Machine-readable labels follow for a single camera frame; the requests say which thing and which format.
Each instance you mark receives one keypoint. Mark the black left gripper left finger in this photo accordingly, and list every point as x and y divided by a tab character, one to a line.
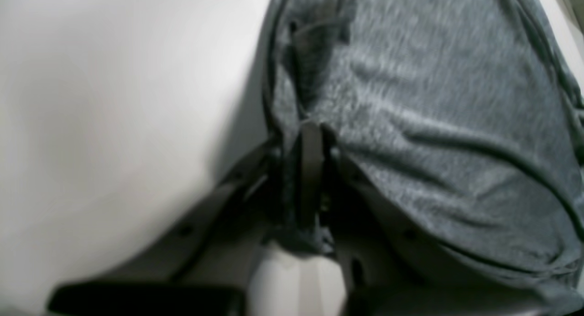
202	265

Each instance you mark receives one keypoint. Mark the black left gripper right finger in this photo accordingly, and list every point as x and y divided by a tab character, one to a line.
390	266

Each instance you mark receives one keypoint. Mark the grey t-shirt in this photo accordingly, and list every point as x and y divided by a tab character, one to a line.
463	113

